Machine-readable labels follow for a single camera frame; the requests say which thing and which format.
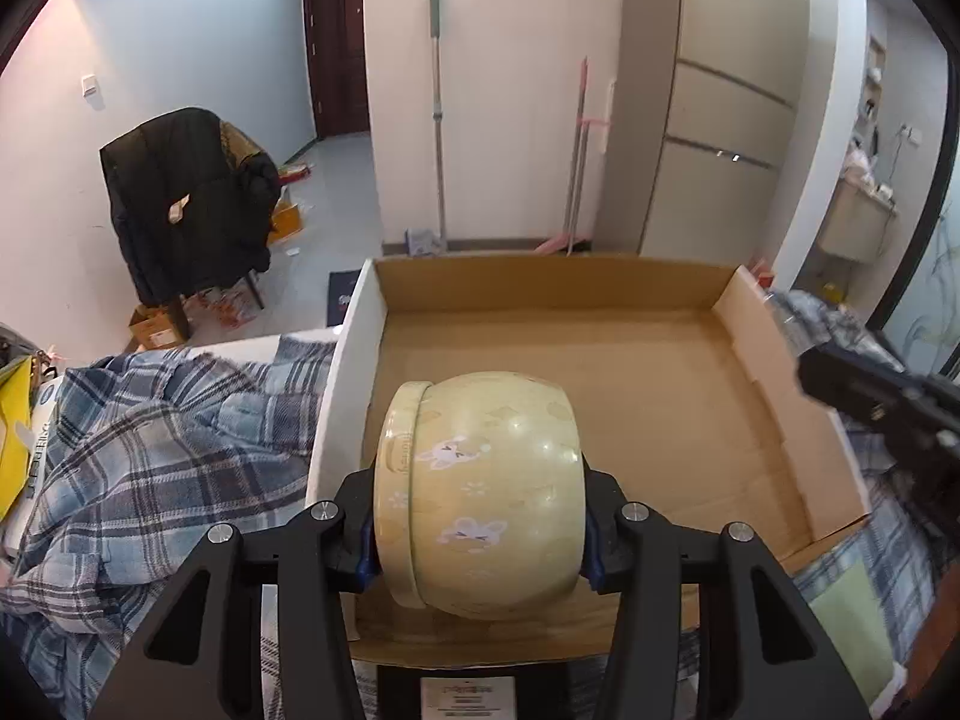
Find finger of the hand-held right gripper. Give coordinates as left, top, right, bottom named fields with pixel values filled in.
left=797, top=345, right=931, bottom=428

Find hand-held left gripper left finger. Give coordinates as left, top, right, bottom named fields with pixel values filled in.
left=90, top=469, right=376, bottom=720

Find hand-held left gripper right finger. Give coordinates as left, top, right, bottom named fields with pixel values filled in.
left=581, top=469, right=871, bottom=720

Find pale yellow ceramic jar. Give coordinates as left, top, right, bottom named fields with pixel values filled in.
left=373, top=370, right=587, bottom=621

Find cardboard box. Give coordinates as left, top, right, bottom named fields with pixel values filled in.
left=306, top=255, right=872, bottom=668

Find frosted glass door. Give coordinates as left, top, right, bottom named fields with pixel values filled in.
left=870, top=165, right=960, bottom=391

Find beige vanity cabinet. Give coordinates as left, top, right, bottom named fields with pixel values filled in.
left=816, top=178, right=899, bottom=265

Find blue plaid cloth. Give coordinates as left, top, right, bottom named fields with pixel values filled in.
left=0, top=289, right=946, bottom=720

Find dark blue floor mat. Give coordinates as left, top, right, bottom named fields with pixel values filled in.
left=328, top=270, right=365, bottom=327

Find red white packages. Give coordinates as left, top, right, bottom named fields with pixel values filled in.
left=187, top=285, right=256, bottom=331

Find beige refrigerator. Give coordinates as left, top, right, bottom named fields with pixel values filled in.
left=637, top=0, right=815, bottom=263

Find small brown carton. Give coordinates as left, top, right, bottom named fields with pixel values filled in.
left=127, top=305, right=188, bottom=350

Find orange carton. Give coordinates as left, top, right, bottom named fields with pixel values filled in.
left=266, top=199, right=307, bottom=245

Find white printed package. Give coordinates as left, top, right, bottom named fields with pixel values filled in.
left=22, top=375, right=62, bottom=500

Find pink broom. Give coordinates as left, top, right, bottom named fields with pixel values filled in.
left=534, top=56, right=614, bottom=256

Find yellow bag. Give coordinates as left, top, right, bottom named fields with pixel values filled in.
left=0, top=356, right=35, bottom=518

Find black jacket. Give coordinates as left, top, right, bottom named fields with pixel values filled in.
left=100, top=108, right=282, bottom=308

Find dark brown door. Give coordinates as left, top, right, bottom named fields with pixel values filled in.
left=302, top=0, right=372, bottom=141

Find wall niche shelf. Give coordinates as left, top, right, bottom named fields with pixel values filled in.
left=862, top=34, right=890, bottom=121

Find grey mop handle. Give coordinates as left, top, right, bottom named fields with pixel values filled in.
left=429, top=0, right=451, bottom=252

